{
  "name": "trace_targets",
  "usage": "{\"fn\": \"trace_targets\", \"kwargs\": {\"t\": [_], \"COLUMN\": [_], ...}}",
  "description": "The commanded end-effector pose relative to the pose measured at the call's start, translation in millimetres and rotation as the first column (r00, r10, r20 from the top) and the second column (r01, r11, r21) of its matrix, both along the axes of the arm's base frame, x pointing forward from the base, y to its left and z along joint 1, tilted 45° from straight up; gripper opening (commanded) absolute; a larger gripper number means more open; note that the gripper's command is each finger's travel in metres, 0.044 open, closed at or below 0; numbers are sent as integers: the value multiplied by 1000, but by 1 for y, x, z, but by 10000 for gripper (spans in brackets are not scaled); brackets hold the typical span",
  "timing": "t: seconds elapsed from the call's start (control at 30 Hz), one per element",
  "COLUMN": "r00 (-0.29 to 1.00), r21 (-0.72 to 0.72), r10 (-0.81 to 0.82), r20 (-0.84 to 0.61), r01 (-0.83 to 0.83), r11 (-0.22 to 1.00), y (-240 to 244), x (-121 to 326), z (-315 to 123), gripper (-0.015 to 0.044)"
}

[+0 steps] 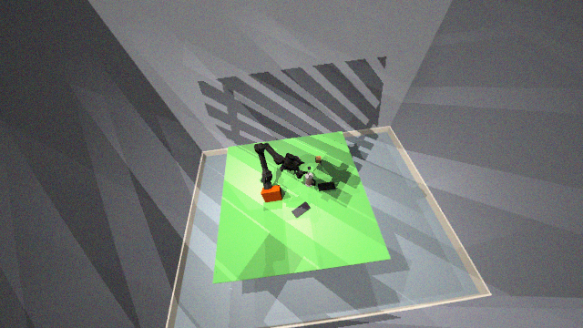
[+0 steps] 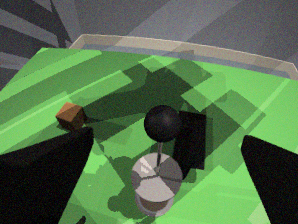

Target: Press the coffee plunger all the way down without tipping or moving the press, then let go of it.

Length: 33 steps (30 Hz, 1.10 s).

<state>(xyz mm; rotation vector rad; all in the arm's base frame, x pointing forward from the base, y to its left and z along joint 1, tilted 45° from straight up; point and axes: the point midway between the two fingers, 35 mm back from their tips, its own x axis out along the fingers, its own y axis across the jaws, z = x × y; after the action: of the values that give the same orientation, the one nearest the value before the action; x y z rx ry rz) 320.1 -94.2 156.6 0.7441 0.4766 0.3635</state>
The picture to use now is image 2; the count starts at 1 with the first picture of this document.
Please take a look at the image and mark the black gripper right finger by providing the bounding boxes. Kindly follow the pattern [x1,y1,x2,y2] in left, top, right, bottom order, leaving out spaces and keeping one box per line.
[241,135,298,224]

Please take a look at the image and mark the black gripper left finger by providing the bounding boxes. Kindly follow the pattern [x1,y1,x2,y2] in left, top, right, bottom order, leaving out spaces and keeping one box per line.
[0,127,93,224]

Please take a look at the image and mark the small brown cube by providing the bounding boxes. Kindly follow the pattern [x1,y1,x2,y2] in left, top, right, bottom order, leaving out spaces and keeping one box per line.
[55,101,88,131]

